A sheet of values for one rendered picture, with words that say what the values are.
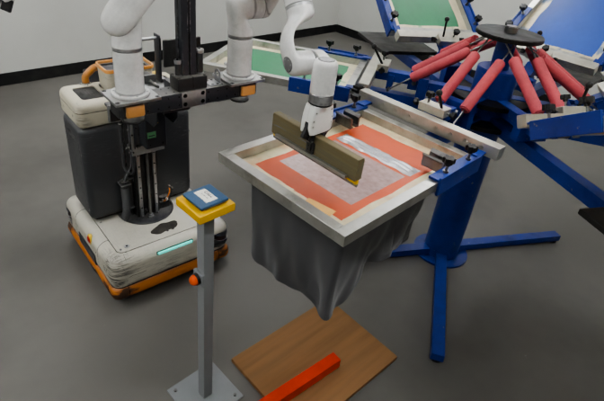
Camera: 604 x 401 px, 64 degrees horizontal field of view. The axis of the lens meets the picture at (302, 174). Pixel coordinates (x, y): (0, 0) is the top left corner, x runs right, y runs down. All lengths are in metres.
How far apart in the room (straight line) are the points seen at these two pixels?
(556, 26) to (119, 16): 2.57
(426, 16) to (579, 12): 0.91
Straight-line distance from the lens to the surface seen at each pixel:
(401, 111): 2.12
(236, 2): 1.84
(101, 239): 2.49
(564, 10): 3.50
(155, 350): 2.34
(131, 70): 1.69
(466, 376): 2.46
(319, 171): 1.69
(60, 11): 5.14
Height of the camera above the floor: 1.80
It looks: 31 degrees down
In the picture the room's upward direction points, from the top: 7 degrees clockwise
